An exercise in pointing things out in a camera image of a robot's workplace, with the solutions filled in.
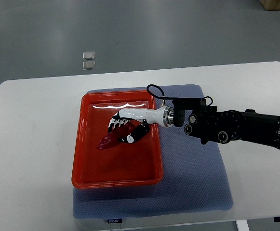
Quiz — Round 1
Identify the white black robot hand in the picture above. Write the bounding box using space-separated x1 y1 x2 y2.
108 106 173 143

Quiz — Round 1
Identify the red pepper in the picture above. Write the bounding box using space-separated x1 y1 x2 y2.
97 122 135 150

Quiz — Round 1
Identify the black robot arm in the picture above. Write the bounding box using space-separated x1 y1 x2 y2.
172 98 280 149

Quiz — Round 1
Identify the red plastic tray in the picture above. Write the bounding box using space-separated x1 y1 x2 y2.
71 90 163 189

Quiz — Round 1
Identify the blue grey cushion mat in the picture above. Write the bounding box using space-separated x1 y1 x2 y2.
73 87 233 219

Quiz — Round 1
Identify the upper floor plate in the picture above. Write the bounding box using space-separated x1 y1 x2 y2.
82 51 95 60

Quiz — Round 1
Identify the white table leg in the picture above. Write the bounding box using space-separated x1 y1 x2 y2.
236 220 250 231

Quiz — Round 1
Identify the cardboard box corner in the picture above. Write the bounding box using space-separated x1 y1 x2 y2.
259 0 280 11

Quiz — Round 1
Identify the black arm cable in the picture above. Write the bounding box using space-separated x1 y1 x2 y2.
146 84 179 106

